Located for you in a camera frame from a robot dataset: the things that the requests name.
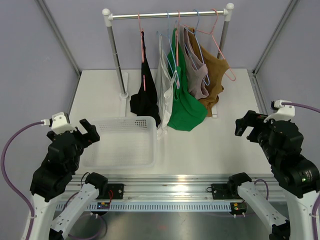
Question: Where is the pink hanger with brown top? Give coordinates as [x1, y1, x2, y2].
[184, 8, 237, 82]

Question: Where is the mauve tank top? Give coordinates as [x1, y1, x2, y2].
[180, 28, 209, 100]

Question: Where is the brown tank top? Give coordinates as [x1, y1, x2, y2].
[188, 32, 230, 117]

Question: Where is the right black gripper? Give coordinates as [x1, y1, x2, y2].
[235, 109, 280, 164]

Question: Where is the green tank top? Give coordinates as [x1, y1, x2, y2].
[167, 28, 208, 132]

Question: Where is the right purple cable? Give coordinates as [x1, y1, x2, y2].
[282, 101, 320, 113]

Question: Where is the white slotted cable duct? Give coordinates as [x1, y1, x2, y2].
[55, 202, 233, 212]

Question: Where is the right aluminium frame post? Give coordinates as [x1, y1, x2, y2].
[252, 0, 300, 77]

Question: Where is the white tank top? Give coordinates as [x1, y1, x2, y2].
[154, 35, 177, 140]

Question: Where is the blue hanger with mauve top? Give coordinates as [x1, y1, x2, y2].
[187, 9, 210, 86]

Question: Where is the pink hanger with green top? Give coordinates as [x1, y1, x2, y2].
[175, 10, 181, 89]

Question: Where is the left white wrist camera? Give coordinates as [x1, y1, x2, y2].
[41, 112, 77, 135]

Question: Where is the aluminium frame post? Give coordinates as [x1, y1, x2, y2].
[34, 0, 82, 76]
[252, 0, 300, 77]

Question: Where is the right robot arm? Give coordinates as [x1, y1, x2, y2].
[226, 110, 320, 240]

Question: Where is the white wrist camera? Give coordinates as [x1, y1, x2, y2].
[263, 99, 295, 123]
[41, 112, 77, 135]

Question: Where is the black tank top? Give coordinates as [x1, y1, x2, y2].
[129, 31, 161, 127]

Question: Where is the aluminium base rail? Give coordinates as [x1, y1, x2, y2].
[61, 174, 286, 202]

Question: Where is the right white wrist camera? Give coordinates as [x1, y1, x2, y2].
[263, 99, 295, 123]

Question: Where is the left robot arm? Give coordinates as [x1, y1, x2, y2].
[26, 119, 108, 240]

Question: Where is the blue hanger with white top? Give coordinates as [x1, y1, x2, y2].
[156, 11, 177, 76]

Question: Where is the left aluminium frame post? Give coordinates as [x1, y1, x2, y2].
[34, 0, 82, 76]

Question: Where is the white metal clothes rack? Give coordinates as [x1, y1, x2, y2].
[101, 2, 235, 118]

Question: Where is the pink hanger with black top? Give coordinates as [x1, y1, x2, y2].
[137, 13, 146, 91]

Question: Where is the white plastic laundry basket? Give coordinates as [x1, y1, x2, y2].
[80, 116, 157, 170]

